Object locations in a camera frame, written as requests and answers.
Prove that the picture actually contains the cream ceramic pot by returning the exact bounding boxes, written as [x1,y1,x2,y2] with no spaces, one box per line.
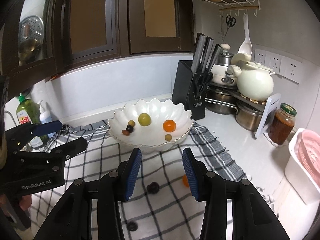
[227,61,275,101]

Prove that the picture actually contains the orange tangerine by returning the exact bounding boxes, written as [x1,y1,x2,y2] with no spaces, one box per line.
[163,119,176,133]
[182,174,189,188]

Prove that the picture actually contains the white pot with lid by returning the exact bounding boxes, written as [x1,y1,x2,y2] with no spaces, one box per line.
[211,43,236,87]

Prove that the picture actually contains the hanging steamer plate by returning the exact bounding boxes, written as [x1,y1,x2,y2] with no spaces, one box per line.
[18,15,44,54]

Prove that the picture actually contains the steel pot left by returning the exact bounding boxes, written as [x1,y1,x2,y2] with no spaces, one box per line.
[206,86,238,115]

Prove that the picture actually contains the yellow longan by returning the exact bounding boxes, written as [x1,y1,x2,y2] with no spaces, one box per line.
[164,134,172,141]
[128,120,135,127]

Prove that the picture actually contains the wall power sockets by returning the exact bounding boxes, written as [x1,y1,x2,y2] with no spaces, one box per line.
[254,49,303,83]

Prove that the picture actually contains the steel pot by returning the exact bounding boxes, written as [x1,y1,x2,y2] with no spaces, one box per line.
[235,102,263,132]
[206,86,238,115]

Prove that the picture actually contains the brown window frame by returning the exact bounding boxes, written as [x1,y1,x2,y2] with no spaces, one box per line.
[1,0,194,98]

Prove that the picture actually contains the white scalloped ceramic bowl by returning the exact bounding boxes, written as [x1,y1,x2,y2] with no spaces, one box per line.
[108,98,194,154]

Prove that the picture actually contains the white ladle spoon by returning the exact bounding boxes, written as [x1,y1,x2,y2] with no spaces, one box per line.
[238,14,253,55]

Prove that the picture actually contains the dark plum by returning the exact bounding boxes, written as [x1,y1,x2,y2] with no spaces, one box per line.
[146,181,160,194]
[126,125,134,131]

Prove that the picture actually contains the blue pump soap bottle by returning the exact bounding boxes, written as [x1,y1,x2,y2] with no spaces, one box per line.
[37,100,52,124]

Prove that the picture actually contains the steel pot lower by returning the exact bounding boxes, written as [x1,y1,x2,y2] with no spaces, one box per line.
[235,102,263,132]

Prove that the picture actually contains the black kitchen scissors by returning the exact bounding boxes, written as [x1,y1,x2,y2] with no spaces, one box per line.
[225,15,236,36]

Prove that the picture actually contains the black white checkered cloth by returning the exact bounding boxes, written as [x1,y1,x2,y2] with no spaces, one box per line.
[27,121,281,240]

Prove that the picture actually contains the pink plastic colander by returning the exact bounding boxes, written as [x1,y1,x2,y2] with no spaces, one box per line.
[295,129,319,186]

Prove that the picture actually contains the white plastic basin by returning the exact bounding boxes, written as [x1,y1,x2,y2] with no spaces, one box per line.
[285,128,319,205]

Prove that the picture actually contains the green apple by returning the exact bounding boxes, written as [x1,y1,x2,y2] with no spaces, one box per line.
[138,113,151,126]

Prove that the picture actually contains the small dark green fruit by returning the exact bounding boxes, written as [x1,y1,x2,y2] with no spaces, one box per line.
[126,221,138,232]

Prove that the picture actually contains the green dish soap bottle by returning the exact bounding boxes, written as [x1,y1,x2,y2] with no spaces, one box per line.
[16,93,49,148]

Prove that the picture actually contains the black knife block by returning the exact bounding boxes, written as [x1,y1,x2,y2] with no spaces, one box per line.
[171,33,222,120]

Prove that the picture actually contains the glass jar red sauce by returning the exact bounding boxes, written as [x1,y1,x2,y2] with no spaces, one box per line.
[268,103,297,145]

